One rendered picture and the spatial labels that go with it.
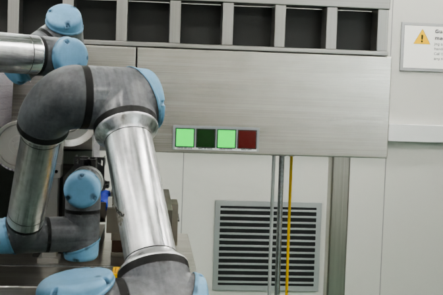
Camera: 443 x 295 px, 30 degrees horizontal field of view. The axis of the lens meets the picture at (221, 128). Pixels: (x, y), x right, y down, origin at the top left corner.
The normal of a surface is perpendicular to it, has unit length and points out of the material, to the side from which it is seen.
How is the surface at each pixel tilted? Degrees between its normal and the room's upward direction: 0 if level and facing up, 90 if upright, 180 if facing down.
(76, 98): 90
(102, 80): 55
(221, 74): 90
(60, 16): 50
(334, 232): 90
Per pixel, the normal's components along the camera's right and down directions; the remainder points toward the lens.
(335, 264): 0.08, 0.06
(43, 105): -0.38, 0.10
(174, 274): 0.49, -0.58
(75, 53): 0.65, 0.07
